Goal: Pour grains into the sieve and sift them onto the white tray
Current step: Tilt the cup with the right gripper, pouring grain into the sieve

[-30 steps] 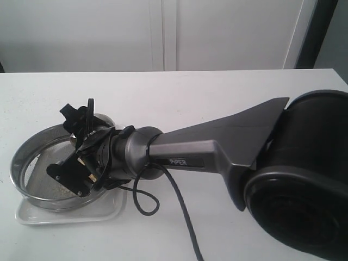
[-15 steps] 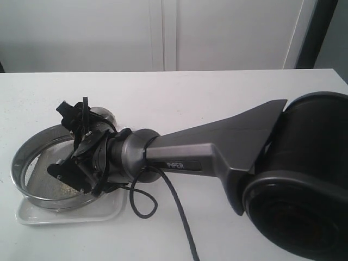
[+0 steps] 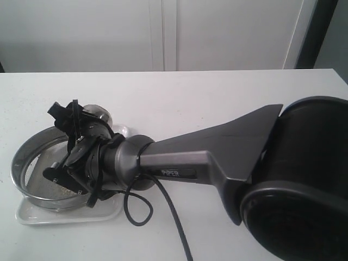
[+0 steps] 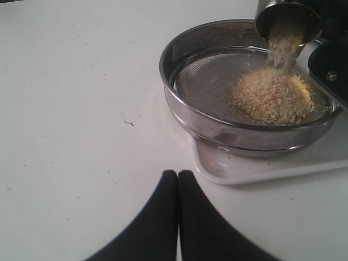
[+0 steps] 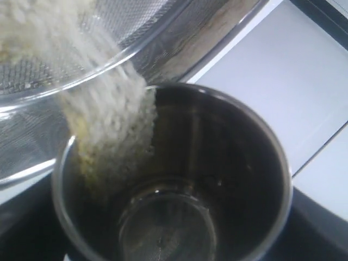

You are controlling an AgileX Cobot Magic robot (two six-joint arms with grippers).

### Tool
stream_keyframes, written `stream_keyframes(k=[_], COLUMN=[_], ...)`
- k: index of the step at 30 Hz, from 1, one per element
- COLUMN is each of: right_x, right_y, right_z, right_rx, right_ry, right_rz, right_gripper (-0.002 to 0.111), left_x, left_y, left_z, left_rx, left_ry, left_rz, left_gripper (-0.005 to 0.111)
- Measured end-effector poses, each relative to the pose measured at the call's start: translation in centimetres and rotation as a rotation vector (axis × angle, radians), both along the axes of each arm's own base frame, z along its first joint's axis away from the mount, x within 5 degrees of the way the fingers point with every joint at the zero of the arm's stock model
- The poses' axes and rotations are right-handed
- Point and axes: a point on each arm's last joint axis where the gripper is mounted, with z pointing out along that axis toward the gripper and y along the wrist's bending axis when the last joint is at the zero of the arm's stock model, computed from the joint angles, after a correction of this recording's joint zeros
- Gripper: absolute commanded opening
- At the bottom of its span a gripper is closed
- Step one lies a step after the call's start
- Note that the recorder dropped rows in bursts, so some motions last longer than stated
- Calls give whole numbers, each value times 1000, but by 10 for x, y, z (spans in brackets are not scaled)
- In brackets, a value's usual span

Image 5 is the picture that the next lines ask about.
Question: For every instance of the pile of yellow grains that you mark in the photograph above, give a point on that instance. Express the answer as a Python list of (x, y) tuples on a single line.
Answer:
[(111, 114)]

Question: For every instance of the stainless steel cup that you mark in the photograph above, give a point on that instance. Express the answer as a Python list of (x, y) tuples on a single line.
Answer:
[(216, 187)]

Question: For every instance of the round stainless steel sieve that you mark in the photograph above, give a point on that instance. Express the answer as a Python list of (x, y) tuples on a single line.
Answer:
[(164, 40)]

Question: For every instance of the white rectangular plastic tray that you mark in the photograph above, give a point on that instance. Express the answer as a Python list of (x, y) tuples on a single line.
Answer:
[(294, 74)]

